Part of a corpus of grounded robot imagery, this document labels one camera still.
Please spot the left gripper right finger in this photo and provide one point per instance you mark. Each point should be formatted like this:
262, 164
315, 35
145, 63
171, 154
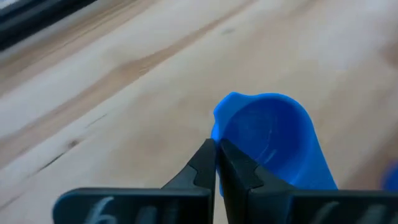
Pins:
311, 207

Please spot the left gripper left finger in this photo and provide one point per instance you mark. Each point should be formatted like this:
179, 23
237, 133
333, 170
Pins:
140, 205

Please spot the small blue measuring cup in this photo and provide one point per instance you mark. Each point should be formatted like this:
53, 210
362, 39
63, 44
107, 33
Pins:
273, 133

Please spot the black metal table frame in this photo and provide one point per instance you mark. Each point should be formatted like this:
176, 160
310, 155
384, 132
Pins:
31, 21

